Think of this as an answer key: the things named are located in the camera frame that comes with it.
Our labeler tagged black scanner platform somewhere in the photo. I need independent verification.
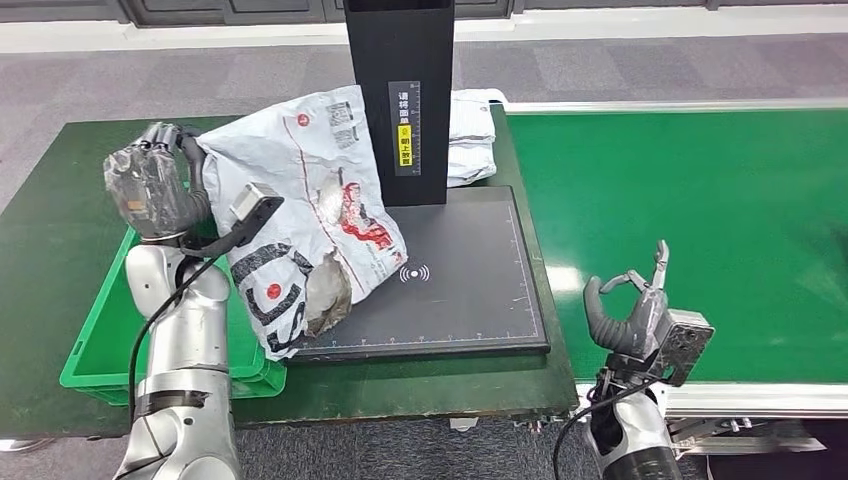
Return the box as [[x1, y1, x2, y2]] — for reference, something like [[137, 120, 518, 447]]
[[289, 186, 552, 364]]

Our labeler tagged aluminium conveyor frame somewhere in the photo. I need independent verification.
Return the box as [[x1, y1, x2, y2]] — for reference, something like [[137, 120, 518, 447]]
[[504, 97, 848, 458]]

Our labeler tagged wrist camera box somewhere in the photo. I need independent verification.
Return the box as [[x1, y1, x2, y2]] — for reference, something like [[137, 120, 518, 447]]
[[652, 307, 717, 389], [228, 183, 286, 233]]

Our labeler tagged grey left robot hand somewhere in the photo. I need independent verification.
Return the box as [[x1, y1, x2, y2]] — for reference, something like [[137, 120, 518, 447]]
[[103, 122, 215, 241]]

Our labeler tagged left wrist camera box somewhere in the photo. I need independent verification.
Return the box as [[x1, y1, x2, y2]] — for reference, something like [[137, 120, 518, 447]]
[[228, 183, 286, 233]]

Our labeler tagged black scanner column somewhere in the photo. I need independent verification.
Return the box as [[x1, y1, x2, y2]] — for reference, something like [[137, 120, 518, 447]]
[[342, 0, 456, 208]]

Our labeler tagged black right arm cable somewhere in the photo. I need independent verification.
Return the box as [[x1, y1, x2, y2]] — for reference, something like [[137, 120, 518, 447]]
[[553, 380, 657, 480]]

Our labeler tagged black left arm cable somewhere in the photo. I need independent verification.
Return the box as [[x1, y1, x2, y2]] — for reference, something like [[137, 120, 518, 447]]
[[127, 254, 223, 425]]

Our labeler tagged large white printed parcel bag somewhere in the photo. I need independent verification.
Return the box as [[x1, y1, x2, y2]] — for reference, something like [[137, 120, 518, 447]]
[[196, 84, 409, 363]]

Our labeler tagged grey yellow ruler label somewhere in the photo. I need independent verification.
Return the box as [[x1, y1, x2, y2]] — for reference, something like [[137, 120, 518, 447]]
[[388, 80, 422, 178]]

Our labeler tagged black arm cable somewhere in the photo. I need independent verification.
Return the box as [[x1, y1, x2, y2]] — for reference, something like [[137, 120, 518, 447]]
[[127, 254, 223, 425], [553, 380, 657, 480]]

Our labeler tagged green plastic crate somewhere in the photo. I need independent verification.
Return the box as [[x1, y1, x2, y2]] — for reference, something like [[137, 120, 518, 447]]
[[59, 221, 288, 407]]

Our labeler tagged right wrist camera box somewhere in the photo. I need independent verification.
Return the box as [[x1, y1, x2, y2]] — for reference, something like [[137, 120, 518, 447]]
[[652, 307, 717, 389]]

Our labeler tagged green conveyor belt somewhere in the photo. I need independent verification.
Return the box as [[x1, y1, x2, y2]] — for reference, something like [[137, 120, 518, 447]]
[[506, 109, 848, 384]]

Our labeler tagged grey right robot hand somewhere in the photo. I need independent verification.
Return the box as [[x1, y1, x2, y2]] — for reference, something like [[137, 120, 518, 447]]
[[582, 239, 672, 362]]

